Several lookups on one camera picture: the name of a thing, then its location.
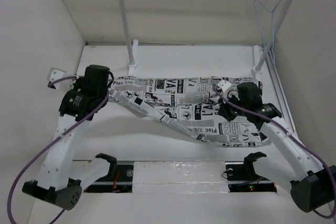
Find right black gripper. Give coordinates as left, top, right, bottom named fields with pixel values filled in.
left=217, top=91, right=248, bottom=122

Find newspaper print trousers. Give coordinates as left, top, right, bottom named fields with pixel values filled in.
left=109, top=76, right=271, bottom=147

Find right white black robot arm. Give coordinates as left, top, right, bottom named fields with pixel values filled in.
left=213, top=80, right=335, bottom=213

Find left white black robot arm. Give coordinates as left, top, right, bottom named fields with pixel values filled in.
left=22, top=65, right=117, bottom=210

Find white foam block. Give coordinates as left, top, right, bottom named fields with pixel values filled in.
left=132, top=161, right=229, bottom=194

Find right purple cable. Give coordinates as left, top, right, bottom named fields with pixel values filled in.
left=214, top=87, right=336, bottom=219

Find purple cable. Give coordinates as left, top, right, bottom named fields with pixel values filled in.
left=7, top=76, right=110, bottom=224
left=214, top=87, right=336, bottom=219

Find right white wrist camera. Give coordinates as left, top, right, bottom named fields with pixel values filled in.
left=213, top=80, right=238, bottom=99

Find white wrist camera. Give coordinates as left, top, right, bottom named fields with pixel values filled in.
left=213, top=80, right=238, bottom=99
left=47, top=68, right=79, bottom=89

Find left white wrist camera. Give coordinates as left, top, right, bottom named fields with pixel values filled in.
left=47, top=68, right=79, bottom=89

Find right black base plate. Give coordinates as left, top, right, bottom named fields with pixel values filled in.
left=222, top=162, right=277, bottom=193

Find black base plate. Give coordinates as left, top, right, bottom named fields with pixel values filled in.
left=85, top=161, right=134, bottom=194
left=222, top=162, right=277, bottom=193

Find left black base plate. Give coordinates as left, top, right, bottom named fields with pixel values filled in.
left=85, top=161, right=134, bottom=194

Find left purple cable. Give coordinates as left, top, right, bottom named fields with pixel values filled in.
left=7, top=76, right=110, bottom=224

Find light blue wire hanger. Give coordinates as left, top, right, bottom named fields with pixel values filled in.
left=253, top=0, right=282, bottom=50

